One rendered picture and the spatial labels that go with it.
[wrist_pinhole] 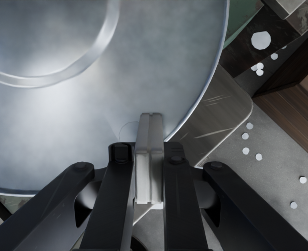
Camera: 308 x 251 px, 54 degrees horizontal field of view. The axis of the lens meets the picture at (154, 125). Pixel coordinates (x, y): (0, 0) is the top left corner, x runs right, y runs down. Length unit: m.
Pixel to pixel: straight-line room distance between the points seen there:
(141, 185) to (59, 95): 0.11
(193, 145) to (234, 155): 0.82
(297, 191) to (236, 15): 0.82
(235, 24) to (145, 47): 0.18
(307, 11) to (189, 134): 0.28
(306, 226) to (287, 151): 0.26
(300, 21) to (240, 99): 0.23
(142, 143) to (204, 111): 0.08
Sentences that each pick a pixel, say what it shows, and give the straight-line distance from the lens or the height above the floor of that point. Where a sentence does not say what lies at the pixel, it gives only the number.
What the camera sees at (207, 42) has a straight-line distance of 0.23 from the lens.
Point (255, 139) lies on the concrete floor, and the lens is 1.06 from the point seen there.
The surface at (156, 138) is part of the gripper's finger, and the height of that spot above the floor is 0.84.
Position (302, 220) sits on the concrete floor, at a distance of 1.16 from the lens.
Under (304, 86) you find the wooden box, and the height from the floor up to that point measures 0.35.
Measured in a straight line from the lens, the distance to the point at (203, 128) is 0.23.
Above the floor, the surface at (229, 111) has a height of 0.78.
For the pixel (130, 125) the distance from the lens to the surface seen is 0.22.
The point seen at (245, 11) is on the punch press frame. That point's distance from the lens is 0.40.
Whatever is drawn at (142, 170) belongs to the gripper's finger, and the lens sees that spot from 0.15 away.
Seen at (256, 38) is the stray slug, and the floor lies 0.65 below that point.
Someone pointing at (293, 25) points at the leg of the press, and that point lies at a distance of 0.44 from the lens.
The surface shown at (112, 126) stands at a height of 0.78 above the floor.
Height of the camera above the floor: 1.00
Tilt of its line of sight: 89 degrees down
